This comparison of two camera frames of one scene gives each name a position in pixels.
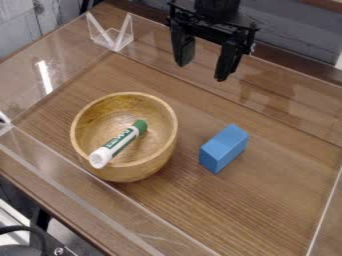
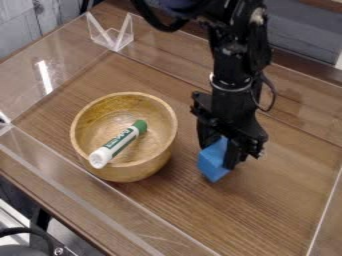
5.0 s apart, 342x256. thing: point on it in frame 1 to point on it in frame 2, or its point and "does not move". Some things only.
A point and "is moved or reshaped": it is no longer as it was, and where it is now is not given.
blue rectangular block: x=223 y=148 is moved or reshaped
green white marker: x=103 y=153 does not move
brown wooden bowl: x=101 y=117 does not move
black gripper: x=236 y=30 to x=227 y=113
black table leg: x=43 y=218 does not move
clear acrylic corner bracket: x=115 y=39 does not move
